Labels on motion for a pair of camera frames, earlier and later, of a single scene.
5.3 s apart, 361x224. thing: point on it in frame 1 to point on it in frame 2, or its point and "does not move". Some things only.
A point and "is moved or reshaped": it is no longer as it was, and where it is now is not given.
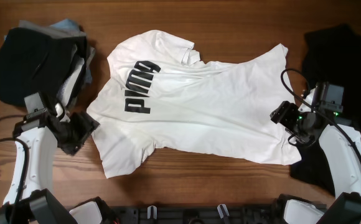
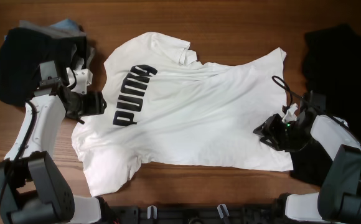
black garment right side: (340, 55) does not move
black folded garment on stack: (28, 61) does not move
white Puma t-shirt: (157, 94) is moved or reshaped
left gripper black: (87, 125) to (96, 104)
